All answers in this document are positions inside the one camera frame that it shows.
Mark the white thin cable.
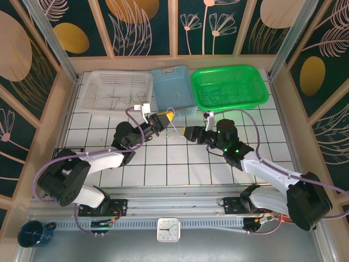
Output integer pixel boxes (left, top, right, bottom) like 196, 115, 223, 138
164, 108, 186, 140

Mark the olive thin cable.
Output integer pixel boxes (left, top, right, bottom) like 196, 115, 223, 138
105, 91, 122, 110

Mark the green thin cable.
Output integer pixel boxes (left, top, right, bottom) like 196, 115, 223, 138
201, 81, 248, 106

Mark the blue plastic basket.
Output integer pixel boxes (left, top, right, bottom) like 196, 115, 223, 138
150, 65, 199, 120

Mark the white plastic basket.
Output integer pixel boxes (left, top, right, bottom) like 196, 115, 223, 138
75, 70, 154, 118

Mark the green plastic basket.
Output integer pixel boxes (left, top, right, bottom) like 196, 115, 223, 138
190, 64, 270, 114

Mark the black controller board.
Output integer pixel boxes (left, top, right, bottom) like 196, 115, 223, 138
89, 217, 115, 237
242, 215, 275, 235

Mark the white square clock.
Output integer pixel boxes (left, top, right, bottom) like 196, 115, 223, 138
157, 217, 182, 243

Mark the dark blue mug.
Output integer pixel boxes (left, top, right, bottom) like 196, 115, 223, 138
17, 220, 57, 248

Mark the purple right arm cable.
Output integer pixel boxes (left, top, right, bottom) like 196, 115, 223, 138
212, 108, 349, 236

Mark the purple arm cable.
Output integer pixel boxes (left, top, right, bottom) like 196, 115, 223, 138
32, 106, 145, 236
212, 108, 349, 236

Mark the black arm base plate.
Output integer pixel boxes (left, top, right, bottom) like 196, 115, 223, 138
222, 196, 273, 216
78, 198, 129, 218

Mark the aluminium mounting rail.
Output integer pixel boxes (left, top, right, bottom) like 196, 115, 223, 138
28, 186, 324, 219

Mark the grey slotted cable duct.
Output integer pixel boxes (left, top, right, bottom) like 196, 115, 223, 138
53, 219, 246, 230

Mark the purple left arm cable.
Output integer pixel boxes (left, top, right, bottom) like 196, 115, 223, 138
32, 106, 145, 236

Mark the aluminium corner post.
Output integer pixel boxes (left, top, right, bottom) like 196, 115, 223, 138
21, 0, 80, 82
268, 0, 314, 80

